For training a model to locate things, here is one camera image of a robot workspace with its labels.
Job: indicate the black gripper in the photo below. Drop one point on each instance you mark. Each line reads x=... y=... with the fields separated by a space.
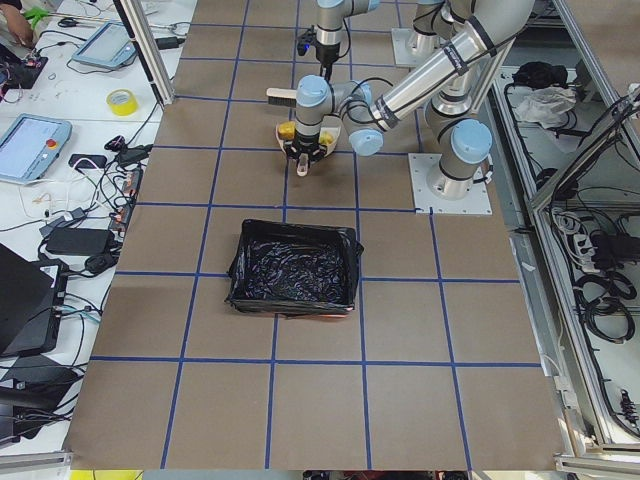
x=327 y=54
x=305 y=143

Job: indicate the brown potato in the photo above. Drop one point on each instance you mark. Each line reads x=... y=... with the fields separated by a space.
x=286 y=130

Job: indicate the beige hand brush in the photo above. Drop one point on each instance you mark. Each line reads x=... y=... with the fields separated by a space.
x=281 y=97

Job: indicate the yellow green sponge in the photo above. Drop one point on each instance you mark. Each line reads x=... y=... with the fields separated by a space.
x=326 y=138

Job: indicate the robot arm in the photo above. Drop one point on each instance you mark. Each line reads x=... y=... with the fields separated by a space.
x=332 y=14
x=457 y=35

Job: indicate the pink bin with black bag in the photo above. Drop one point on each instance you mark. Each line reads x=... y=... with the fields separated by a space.
x=295 y=270

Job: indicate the yellow tape roll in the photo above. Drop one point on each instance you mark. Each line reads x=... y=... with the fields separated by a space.
x=122 y=102

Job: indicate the power strip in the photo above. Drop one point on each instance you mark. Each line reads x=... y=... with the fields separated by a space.
x=126 y=202

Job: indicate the black cloth bundle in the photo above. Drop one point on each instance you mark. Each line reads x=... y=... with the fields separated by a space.
x=540 y=75

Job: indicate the blue teach pendant far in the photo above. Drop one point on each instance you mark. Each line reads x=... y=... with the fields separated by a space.
x=109 y=47

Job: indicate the blue teach pendant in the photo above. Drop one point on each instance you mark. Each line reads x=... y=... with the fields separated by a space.
x=30 y=146
x=109 y=47

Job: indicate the white crumpled cloth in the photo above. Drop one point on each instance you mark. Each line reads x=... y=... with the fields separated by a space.
x=547 y=107

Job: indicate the black power brick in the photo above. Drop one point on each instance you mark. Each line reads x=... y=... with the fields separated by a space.
x=80 y=241

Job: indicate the blue teach pendant near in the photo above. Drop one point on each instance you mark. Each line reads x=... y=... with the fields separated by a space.
x=30 y=146

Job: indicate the black laptop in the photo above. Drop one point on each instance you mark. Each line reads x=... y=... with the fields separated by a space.
x=32 y=293

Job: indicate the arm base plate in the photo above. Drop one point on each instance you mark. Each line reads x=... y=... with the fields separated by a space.
x=435 y=193
x=412 y=48

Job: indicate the aluminium frame post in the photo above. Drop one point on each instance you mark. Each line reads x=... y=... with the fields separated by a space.
x=139 y=31

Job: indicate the aluminium frame rail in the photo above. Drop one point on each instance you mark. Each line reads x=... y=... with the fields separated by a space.
x=588 y=220

